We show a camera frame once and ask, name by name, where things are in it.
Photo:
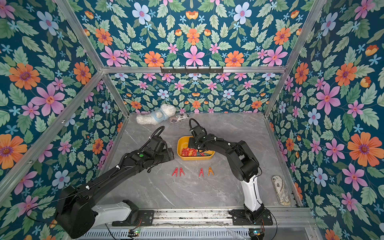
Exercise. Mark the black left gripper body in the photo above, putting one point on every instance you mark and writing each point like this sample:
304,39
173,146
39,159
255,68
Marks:
163,157

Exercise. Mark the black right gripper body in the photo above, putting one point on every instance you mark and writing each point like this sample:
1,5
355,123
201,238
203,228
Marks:
194,143

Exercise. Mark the yellow plastic storage box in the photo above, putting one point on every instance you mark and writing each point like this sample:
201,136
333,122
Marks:
187,153

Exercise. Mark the orange clothespin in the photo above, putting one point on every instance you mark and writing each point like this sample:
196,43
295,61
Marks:
210,172

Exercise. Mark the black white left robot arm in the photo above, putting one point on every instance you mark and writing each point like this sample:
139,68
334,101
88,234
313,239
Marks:
78,209

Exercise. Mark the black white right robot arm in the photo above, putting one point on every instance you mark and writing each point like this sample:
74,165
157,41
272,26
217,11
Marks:
243,163

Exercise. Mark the newspaper print pouch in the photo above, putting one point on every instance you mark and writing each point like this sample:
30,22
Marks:
179,118

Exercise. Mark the white plush teddy bear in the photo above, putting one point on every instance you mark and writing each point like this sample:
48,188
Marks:
162,114

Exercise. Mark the patterned shoe insole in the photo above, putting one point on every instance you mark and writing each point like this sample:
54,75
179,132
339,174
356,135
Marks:
281,191

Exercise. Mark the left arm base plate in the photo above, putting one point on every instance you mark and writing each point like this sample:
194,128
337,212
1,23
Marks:
143,218

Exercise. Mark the black wall hook rail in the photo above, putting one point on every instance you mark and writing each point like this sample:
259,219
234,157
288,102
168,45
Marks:
192,70

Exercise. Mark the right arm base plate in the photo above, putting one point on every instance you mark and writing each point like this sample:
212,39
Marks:
247,218

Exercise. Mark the aluminium front mounting rail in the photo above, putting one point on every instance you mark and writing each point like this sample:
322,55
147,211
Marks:
285,223

